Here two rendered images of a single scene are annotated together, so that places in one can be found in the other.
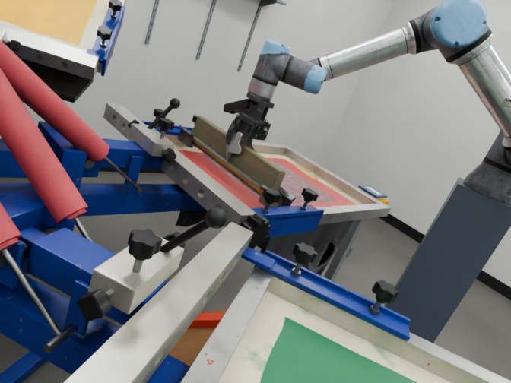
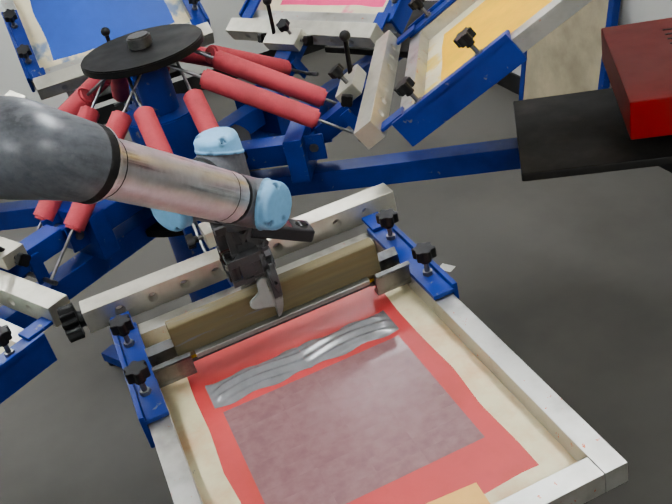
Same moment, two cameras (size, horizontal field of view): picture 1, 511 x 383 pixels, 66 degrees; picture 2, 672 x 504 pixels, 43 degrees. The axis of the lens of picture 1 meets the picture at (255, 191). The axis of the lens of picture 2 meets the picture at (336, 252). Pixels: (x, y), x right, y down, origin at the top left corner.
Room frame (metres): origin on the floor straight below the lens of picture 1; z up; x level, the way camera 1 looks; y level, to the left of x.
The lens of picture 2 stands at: (2.01, -0.87, 1.92)
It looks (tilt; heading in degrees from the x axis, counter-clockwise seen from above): 32 degrees down; 125
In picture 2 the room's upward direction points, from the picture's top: 14 degrees counter-clockwise
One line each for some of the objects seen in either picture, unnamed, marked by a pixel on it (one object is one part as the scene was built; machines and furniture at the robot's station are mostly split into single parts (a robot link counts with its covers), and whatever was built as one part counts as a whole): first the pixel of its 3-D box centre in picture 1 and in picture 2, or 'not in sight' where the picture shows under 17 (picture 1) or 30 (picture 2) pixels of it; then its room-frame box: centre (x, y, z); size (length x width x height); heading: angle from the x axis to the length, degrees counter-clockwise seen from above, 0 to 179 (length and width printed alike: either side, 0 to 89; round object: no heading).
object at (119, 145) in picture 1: (126, 153); not in sight; (0.90, 0.33, 1.02); 0.17 x 0.06 x 0.05; 140
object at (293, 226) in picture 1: (280, 219); (142, 378); (0.97, -0.09, 0.98); 0.30 x 0.05 x 0.07; 140
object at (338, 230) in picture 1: (295, 249); not in sight; (1.26, -0.21, 0.77); 0.46 x 0.09 x 0.36; 140
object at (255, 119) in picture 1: (253, 116); (244, 245); (1.15, 0.08, 1.17); 0.09 x 0.08 x 0.12; 50
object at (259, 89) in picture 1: (261, 89); not in sight; (1.15, 0.09, 1.25); 0.08 x 0.08 x 0.05
